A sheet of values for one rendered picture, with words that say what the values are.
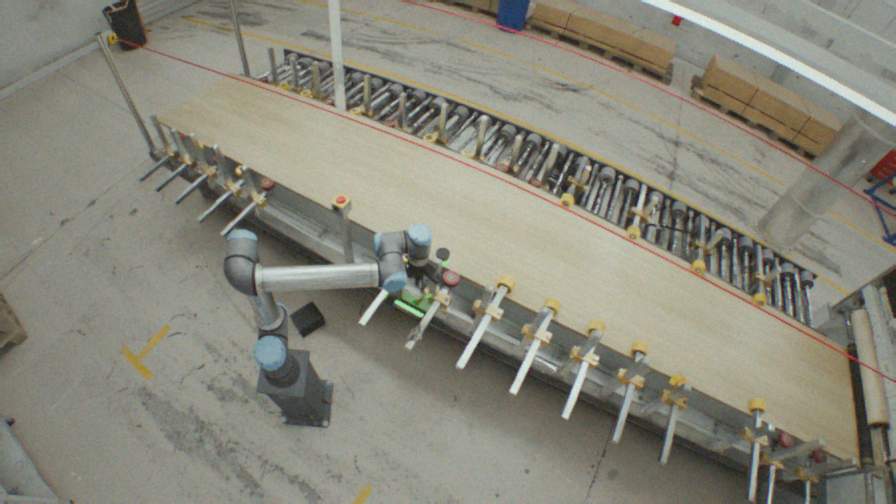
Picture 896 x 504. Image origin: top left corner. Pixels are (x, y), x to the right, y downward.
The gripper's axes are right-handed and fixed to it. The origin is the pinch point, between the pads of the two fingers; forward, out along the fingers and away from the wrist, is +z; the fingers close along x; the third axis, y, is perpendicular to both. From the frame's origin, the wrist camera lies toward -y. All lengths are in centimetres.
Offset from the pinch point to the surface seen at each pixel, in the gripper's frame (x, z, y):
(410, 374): 7, 101, -1
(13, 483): 224, 87, 170
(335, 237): -23, 39, 72
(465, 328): -7.1, 30.8, -23.2
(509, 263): -41, 11, -28
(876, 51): -37, -143, -102
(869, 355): -86, -8, -259
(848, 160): -303, -26, -280
